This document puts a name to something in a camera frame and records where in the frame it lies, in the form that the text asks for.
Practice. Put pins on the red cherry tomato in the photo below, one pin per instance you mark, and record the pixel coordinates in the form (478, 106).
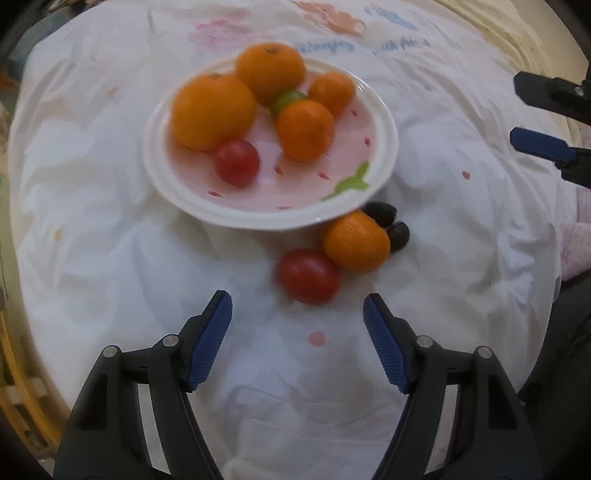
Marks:
(236, 162)
(308, 276)

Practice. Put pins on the pink cloth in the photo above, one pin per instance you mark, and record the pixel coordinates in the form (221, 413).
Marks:
(577, 235)

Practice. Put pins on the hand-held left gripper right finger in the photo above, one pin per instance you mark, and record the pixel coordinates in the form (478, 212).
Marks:
(385, 344)

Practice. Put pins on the pink dotted plate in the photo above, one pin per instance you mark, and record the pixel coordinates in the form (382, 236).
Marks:
(295, 184)

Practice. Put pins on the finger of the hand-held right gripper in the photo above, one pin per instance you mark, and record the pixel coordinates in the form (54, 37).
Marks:
(538, 141)
(549, 94)

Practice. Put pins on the large orange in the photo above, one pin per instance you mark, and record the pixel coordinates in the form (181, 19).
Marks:
(212, 113)

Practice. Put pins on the white printed blanket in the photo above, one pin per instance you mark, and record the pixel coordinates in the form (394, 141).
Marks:
(115, 254)

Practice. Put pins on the yellow floral quilt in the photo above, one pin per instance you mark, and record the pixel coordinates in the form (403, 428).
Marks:
(508, 32)

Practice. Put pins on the yellow wooden chair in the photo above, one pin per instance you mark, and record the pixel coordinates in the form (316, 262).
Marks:
(18, 397)

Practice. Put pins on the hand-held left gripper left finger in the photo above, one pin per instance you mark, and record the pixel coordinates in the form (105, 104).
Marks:
(210, 341)

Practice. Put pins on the green grape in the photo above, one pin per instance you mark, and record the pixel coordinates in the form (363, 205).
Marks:
(286, 99)

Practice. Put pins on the small mandarin orange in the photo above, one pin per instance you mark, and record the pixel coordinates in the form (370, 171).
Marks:
(304, 131)
(332, 92)
(355, 242)

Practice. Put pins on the medium mandarin orange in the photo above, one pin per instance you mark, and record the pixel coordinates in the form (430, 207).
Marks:
(270, 74)

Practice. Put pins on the dark grape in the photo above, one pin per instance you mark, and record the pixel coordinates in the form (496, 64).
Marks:
(399, 235)
(383, 212)

